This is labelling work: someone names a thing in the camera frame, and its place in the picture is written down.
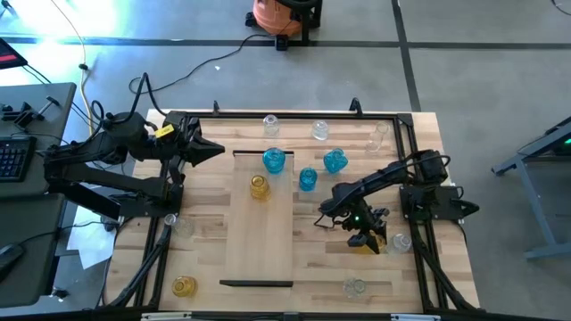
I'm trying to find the dark grey desk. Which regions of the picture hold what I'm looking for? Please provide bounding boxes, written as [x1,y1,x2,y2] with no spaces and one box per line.
[0,82,78,198]
[0,193,68,309]

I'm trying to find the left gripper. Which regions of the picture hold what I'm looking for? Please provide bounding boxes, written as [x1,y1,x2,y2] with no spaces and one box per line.
[171,118,226,169]

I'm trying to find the black computer mouse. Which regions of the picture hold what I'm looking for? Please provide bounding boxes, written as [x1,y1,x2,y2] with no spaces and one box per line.
[0,243,26,283]

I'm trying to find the blue cylindrical textured glass vase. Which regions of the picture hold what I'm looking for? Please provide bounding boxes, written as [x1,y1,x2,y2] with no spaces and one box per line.
[298,167,319,193]

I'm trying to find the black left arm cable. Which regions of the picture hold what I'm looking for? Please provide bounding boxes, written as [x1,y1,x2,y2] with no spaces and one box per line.
[91,72,167,130]

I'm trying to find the orange shop vacuum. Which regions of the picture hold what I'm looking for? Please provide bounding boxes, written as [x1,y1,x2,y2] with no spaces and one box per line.
[244,0,309,52]

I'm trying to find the clear oval ribbed glass vase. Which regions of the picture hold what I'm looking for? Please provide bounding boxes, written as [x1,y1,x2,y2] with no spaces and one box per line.
[310,119,330,142]

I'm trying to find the black red-screen device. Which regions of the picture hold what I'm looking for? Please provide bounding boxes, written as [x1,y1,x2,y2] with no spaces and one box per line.
[0,37,29,70]

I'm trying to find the blue bulbous textured glass vase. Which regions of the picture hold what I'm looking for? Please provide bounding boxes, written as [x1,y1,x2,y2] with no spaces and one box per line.
[322,147,351,175]

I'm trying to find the black stand leg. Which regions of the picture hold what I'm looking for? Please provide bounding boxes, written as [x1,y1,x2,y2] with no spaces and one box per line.
[299,0,324,45]

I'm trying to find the black keyboard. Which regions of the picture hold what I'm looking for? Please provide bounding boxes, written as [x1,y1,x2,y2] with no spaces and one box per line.
[0,136,38,183]

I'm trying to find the yellow floor cable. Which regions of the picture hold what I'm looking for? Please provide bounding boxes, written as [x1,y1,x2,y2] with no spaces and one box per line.
[48,0,97,144]

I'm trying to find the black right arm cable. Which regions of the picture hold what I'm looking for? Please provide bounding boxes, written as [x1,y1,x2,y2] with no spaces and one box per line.
[313,212,335,229]

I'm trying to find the clear faceted round glass jar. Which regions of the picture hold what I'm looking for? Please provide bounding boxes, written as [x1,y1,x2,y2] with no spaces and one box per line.
[261,113,281,138]

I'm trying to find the tall clear glass carafe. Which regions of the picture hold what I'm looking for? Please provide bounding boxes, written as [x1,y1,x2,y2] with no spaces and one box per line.
[364,120,391,153]

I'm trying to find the black vacuum power cable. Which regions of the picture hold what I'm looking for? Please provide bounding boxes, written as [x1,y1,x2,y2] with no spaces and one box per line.
[128,33,286,111]

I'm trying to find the white strip bracket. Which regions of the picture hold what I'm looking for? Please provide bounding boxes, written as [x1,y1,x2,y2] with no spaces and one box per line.
[390,313,442,321]
[140,311,194,321]

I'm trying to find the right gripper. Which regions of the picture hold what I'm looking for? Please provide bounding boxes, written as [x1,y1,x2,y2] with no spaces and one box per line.
[347,207,391,256]

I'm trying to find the small amber spiral glass vase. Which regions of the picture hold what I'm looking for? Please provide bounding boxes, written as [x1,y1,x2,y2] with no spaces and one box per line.
[170,275,199,299]

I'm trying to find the wooden shelf black metal legs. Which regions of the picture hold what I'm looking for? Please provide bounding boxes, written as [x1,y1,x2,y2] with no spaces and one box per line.
[219,149,295,289]

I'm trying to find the black aluminium table frame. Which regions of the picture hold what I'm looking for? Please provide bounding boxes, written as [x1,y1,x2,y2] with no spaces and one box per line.
[103,109,482,316]

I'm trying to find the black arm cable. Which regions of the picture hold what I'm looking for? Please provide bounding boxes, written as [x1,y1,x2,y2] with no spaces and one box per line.
[313,212,335,229]
[91,72,167,130]

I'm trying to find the yellow hobnail textured glass vase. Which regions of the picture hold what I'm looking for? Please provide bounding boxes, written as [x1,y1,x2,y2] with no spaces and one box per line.
[249,175,272,203]

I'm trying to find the grey metal table stand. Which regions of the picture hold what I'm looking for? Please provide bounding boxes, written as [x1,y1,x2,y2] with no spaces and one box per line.
[490,115,571,261]

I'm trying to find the blue flared-rim glass vase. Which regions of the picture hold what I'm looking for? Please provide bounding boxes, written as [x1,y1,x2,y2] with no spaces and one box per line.
[261,147,286,176]

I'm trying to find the yellow ribbed glass vase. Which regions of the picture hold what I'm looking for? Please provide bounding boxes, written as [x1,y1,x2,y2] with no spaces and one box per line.
[354,231,388,256]

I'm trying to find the black desk clamp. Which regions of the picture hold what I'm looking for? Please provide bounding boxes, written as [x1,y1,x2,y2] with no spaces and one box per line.
[1,95,62,129]

